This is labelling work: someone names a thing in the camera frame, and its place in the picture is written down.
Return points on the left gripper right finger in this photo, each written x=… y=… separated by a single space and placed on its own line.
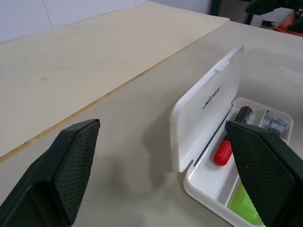
x=267 y=170

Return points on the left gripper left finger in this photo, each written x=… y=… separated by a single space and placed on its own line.
x=59 y=175

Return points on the green item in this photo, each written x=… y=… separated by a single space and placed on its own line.
x=241 y=205

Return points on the small clear grey part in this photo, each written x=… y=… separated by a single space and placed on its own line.
x=278 y=124

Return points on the red and black marker pen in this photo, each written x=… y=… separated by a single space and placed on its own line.
x=222 y=154

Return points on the white plastic pencil case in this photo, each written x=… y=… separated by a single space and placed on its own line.
x=206 y=123

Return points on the orange object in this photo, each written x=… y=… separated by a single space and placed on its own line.
x=284 y=24

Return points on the black metal frame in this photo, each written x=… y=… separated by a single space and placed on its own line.
x=223 y=6

